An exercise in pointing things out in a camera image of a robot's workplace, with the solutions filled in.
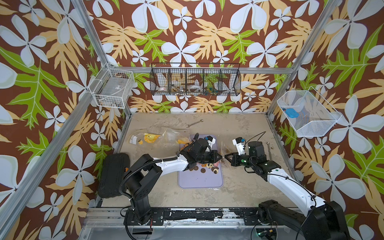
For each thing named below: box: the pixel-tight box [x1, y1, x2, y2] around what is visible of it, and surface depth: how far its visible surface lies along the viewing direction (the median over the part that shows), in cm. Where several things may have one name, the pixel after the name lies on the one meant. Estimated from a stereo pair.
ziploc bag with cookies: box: [129, 131, 166, 145], surface depth 98 cm
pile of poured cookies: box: [189, 161, 220, 174], surface depth 93 cm
